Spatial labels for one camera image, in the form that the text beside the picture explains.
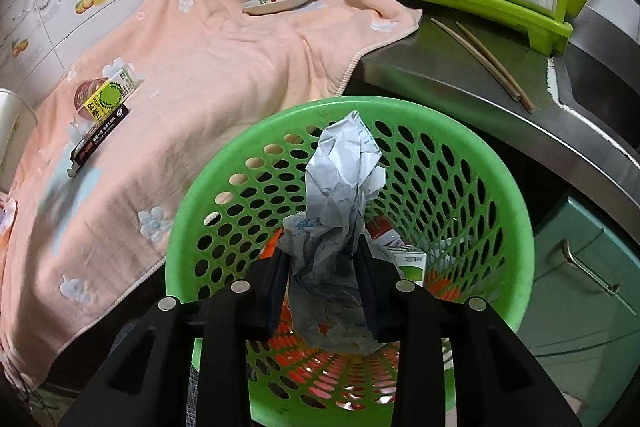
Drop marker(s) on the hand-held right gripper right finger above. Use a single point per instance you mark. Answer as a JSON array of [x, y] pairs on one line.
[[367, 292]]

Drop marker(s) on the green plastic basket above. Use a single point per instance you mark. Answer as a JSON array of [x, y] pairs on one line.
[[480, 187]]

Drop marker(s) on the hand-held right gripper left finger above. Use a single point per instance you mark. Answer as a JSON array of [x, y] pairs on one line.
[[277, 297]]

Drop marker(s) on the small white dish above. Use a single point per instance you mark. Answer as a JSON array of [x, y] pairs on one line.
[[280, 3]]

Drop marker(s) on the orange snack packet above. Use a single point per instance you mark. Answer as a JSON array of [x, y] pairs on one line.
[[385, 232]]

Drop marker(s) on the white green-label carton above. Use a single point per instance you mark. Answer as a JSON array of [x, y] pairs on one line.
[[412, 264]]

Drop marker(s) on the small drink carton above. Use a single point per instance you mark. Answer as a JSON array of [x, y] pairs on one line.
[[107, 99]]

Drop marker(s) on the peach flower-print blanket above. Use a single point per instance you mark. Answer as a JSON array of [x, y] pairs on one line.
[[210, 72]]

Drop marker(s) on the black printed box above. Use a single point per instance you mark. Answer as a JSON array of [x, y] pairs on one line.
[[97, 142]]

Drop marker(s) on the grey paper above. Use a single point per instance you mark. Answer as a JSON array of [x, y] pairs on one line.
[[340, 187]]

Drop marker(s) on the white paper cup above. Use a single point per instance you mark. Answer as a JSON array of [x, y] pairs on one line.
[[15, 142]]

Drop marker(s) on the wooden chopstick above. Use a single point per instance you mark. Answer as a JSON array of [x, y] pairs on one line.
[[495, 64], [475, 57]]

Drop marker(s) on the teal cabinet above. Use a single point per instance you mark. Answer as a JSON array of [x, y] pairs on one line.
[[575, 317]]

